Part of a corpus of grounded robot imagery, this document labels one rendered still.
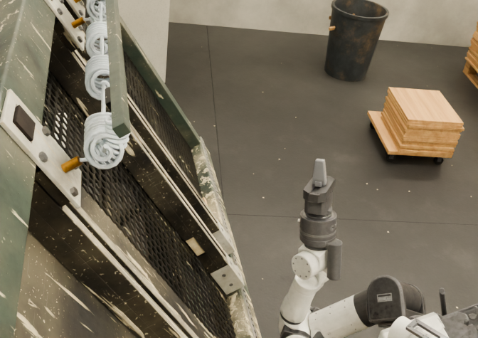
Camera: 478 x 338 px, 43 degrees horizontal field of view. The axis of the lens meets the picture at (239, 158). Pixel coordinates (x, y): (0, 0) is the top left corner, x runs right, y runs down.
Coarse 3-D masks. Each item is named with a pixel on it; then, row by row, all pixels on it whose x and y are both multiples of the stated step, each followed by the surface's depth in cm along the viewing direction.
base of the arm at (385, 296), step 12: (384, 276) 151; (372, 288) 152; (384, 288) 150; (396, 288) 148; (372, 300) 151; (384, 300) 149; (396, 300) 147; (372, 312) 150; (384, 312) 148; (396, 312) 146; (408, 312) 147; (420, 312) 156; (384, 324) 150
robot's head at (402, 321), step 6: (402, 318) 131; (396, 324) 130; (402, 324) 130; (390, 330) 130; (396, 330) 130; (402, 330) 129; (420, 330) 128; (390, 336) 130; (396, 336) 129; (402, 336) 128; (408, 336) 128; (414, 336) 128
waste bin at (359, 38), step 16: (336, 0) 558; (352, 0) 568; (368, 0) 568; (336, 16) 541; (352, 16) 528; (368, 16) 571; (384, 16) 534; (336, 32) 547; (352, 32) 537; (368, 32) 537; (336, 48) 554; (352, 48) 546; (368, 48) 549; (336, 64) 561; (352, 64) 556; (368, 64) 566; (352, 80) 567
